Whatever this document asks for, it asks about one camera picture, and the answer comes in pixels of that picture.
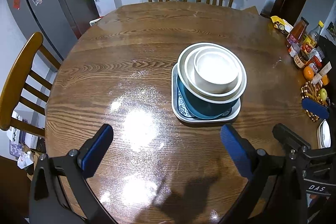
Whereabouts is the large white bowl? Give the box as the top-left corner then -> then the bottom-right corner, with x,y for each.
177,42 -> 247,104

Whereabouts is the orange sauce bottle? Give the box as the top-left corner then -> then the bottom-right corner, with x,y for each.
285,16 -> 309,48

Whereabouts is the patterned square plate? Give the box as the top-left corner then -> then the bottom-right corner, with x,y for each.
171,64 -> 241,124

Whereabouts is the red lid sauce jar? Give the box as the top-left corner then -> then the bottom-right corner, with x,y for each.
307,55 -> 322,75

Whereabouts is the wooden beaded trivet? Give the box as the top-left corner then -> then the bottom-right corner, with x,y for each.
301,82 -> 329,122

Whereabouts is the white ramekin cup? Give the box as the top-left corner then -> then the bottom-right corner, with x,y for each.
194,47 -> 242,94

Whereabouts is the grey refrigerator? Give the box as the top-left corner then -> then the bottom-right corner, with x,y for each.
7,0 -> 98,61

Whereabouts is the green apple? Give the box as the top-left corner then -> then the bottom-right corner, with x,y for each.
318,88 -> 327,102

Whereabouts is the yellow cap vinegar bottle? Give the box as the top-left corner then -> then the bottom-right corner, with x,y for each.
301,21 -> 324,55

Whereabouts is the cream tube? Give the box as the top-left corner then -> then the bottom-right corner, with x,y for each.
311,62 -> 332,85

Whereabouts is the brown paste jar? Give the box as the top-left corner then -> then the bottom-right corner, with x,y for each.
293,50 -> 309,69

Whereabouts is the blue oval dish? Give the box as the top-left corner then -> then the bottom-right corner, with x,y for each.
176,76 -> 240,120

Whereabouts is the yellow snack packet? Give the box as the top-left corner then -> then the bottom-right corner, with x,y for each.
270,16 -> 293,36

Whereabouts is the medium white bowl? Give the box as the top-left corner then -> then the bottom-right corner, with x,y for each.
183,46 -> 243,98

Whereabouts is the orange fruit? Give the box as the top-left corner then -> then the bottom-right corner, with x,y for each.
321,75 -> 329,86
303,66 -> 314,81

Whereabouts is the white plate at edge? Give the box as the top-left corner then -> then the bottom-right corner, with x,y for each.
317,120 -> 331,149

